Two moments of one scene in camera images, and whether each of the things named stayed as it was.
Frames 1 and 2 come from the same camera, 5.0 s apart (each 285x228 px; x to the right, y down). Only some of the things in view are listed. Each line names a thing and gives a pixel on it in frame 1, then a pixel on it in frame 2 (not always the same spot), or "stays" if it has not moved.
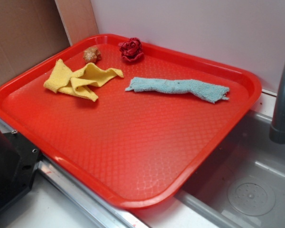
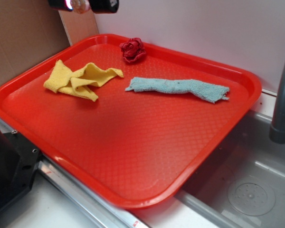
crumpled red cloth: [131, 50] stays
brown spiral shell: [92, 54] to [80, 6]
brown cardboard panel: [24, 32] stays
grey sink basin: [248, 182] stays
